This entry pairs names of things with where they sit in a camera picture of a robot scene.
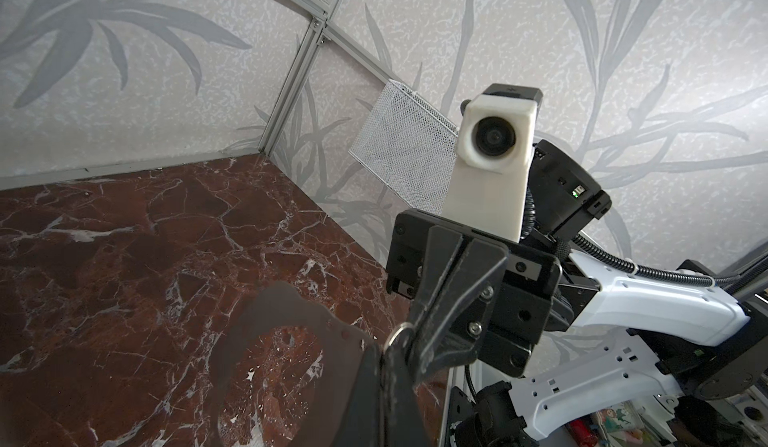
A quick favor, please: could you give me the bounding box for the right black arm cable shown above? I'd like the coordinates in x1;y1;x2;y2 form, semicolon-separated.
521;188;745;289

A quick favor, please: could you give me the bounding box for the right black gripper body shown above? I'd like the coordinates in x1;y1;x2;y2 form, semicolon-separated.
386;209;562;377

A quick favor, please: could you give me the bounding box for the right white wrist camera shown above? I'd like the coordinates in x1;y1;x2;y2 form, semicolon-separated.
441;83;543;242

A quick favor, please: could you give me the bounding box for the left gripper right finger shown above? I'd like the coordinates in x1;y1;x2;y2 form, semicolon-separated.
381;341;431;447

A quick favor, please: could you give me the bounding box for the white wire mesh basket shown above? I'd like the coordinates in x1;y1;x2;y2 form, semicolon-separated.
349;80;458;214

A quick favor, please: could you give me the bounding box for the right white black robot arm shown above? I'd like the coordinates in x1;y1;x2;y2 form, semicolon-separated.
386;141;767;446

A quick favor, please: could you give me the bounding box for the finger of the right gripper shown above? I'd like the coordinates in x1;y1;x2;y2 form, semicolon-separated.
406;225;462;351
406;237;508;384

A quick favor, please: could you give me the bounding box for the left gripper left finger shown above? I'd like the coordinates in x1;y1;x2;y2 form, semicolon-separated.
331;344;382;447

